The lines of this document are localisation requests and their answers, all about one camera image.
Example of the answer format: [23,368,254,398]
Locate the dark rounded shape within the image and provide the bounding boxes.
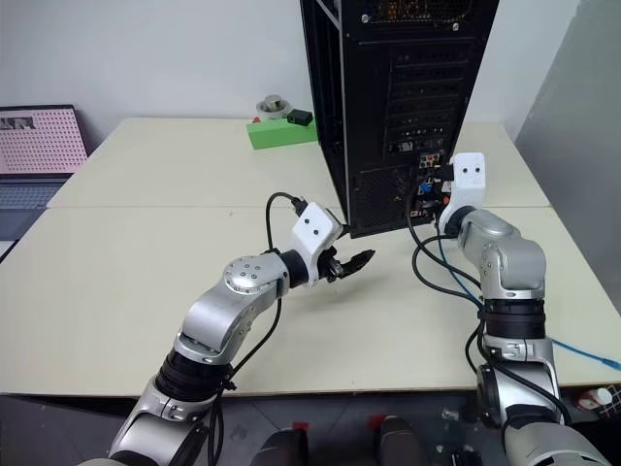
[377,416,423,466]
[261,428,311,466]

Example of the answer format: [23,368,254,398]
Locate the black computer tower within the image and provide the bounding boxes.
[299,0,501,240]

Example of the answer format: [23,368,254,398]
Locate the black tower cable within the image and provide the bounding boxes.
[407,191,484,298]

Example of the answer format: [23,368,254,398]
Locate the grey round tape roll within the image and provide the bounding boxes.
[255,93,294,123]

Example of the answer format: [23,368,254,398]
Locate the red and white small item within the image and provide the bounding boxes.
[574,389,601,412]

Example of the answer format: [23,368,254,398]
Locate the blue ethernet cable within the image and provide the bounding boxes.
[419,181,621,373]

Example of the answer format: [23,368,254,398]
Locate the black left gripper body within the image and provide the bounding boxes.
[317,208,350,284]

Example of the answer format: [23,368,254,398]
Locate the grey partition panel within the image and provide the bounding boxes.
[512,0,621,303]

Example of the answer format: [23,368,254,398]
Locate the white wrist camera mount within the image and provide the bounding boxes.
[286,202,346,288]
[439,151,488,224]

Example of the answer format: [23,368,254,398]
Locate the laptop with pink screen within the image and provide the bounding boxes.
[0,103,91,264]

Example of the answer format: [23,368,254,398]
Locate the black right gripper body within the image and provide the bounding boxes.
[433,157,458,217]

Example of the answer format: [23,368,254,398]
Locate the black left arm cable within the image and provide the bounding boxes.
[208,192,307,465]

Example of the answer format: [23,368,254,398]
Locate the green block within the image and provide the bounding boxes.
[245,117,319,151]

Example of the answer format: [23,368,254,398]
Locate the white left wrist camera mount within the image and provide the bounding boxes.
[286,202,346,288]

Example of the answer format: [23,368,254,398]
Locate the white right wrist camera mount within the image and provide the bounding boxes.
[439,151,488,224]

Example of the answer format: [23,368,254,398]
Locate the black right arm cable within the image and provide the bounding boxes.
[411,231,574,429]

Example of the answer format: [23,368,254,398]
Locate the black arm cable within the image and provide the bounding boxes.
[208,192,307,465]
[411,231,574,429]

